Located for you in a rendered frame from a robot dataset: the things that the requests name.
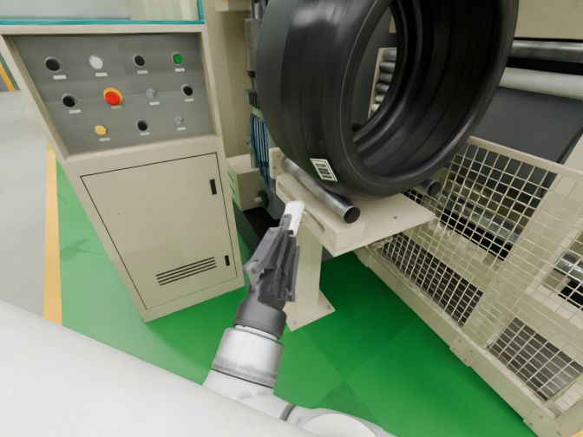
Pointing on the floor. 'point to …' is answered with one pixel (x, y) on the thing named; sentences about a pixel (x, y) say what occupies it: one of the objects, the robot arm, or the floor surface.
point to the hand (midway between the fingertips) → (291, 218)
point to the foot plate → (307, 313)
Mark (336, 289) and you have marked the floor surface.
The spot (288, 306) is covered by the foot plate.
